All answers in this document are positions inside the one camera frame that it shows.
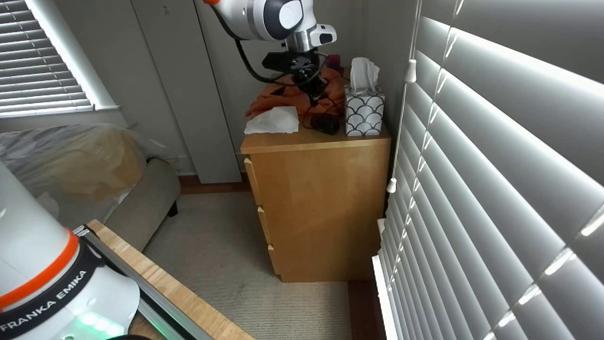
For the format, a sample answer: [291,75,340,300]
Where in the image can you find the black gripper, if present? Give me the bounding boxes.
[289,51,331,105]

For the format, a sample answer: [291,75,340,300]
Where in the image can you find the orange crumpled cloth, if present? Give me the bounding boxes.
[244,64,349,134]

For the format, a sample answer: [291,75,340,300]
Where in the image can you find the dark red object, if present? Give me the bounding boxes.
[323,52,346,75]

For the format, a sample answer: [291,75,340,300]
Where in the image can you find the white paper sheet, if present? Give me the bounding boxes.
[242,103,302,136]

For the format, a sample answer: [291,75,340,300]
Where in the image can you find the white tissue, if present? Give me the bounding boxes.
[348,54,382,98]

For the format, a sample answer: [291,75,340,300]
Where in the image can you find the scale-patterned tissue box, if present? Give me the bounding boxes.
[342,90,387,139]

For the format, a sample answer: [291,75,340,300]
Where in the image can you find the light wooden nightstand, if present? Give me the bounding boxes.
[240,122,395,285]

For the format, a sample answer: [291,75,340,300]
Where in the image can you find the white closet door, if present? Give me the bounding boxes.
[130,0,246,185]

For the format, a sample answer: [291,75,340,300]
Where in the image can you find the brown wooden baseboard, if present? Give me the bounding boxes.
[178,173,251,196]

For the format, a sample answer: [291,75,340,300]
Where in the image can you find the grey upholstered bench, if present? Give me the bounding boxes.
[102,154,183,255]

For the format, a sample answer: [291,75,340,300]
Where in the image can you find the large white window blinds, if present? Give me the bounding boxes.
[370,0,604,340]

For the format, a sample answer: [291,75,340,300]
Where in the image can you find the light wooden robot table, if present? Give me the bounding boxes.
[83,217,255,340]

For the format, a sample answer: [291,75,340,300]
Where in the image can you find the small white window blinds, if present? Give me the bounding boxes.
[0,0,97,119]

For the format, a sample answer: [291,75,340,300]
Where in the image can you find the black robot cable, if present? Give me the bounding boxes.
[214,3,293,85]

